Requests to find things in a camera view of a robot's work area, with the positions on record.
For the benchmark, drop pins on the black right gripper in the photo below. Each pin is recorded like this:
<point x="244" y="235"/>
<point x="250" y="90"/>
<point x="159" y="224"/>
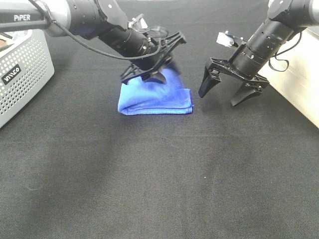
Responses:
<point x="251" y="87"/>

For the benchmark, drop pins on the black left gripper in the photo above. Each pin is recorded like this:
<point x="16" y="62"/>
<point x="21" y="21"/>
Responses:
<point x="149" y="68"/>

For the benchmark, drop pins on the blue microfiber towel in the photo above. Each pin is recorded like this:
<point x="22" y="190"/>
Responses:
<point x="151" y="98"/>

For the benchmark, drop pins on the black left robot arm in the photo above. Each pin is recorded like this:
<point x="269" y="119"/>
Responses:
<point x="147" y="48"/>

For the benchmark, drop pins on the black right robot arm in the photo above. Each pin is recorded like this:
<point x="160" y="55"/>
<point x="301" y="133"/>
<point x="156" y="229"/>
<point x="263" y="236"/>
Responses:
<point x="285" y="19"/>

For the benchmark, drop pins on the black table cloth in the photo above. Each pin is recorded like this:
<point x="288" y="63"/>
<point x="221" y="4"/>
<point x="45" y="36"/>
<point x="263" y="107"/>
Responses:
<point x="72" y="167"/>

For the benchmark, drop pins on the grey perforated laundry basket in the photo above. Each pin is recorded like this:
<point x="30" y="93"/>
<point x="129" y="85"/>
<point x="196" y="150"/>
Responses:
<point x="25" y="68"/>

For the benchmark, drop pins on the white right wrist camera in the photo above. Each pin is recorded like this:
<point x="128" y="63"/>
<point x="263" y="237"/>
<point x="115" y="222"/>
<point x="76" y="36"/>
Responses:
<point x="225" y="39"/>

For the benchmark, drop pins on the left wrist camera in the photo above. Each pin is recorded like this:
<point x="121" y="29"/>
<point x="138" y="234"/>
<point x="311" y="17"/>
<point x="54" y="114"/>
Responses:
<point x="139" y="25"/>

